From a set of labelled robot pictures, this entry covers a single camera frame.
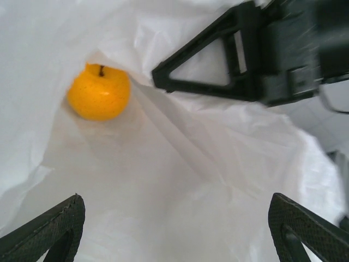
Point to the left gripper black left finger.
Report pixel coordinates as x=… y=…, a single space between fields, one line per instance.
x=41 y=234

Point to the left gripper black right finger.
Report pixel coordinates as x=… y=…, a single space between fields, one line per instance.
x=300 y=226

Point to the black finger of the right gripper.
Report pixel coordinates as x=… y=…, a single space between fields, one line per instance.
x=245 y=90

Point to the white plastic bag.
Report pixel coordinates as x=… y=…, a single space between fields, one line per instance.
x=163 y=163

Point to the speckled yellow apple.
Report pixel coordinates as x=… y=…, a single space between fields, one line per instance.
x=98 y=95

